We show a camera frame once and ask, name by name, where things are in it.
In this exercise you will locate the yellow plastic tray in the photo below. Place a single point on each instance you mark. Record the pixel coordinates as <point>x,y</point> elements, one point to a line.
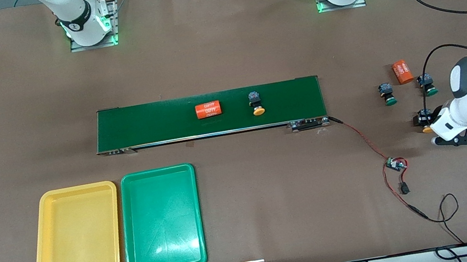
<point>75,240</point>

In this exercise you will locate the small black controller board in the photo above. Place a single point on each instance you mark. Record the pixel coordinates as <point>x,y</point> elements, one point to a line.
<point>395,165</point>

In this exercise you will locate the green mushroom push button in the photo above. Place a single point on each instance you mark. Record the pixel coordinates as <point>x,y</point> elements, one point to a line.
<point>390,101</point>
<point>431,91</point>

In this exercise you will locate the orange printed cylinder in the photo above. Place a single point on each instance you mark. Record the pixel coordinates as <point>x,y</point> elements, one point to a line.
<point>402,72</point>
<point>208,110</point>

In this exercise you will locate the green plastic tray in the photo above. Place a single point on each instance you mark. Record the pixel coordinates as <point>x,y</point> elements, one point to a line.
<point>160,220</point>

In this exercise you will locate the beige tape piece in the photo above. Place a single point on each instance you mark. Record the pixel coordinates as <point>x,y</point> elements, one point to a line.
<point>190,144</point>

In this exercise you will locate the red black power lead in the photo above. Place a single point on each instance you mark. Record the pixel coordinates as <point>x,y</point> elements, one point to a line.
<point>416,211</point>

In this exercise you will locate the black inline switch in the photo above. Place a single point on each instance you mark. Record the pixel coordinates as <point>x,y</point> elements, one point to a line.
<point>404,188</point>

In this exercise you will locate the yellow mushroom push button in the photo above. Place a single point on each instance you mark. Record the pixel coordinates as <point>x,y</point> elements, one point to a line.
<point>258,110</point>
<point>427,130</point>

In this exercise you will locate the green conveyor belt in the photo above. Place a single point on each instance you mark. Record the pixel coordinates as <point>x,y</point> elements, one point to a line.
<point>141,125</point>

